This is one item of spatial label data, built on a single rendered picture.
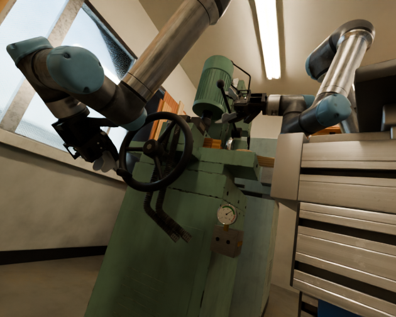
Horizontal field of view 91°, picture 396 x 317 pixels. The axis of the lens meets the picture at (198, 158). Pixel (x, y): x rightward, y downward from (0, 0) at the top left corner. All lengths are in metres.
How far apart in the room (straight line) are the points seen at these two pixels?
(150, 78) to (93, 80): 0.13
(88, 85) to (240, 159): 0.53
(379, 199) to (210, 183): 0.56
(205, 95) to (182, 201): 0.54
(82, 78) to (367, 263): 0.44
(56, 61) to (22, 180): 1.53
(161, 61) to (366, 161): 0.41
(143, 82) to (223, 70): 0.71
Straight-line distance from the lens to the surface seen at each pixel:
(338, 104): 0.62
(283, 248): 3.10
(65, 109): 0.53
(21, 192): 1.89
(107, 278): 0.95
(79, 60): 0.40
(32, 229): 2.00
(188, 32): 0.52
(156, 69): 0.48
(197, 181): 0.75
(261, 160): 0.89
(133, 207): 0.88
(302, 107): 0.75
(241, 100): 0.77
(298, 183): 0.26
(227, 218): 0.64
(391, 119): 0.28
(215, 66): 1.13
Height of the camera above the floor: 0.64
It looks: 15 degrees up
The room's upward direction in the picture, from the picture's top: 14 degrees clockwise
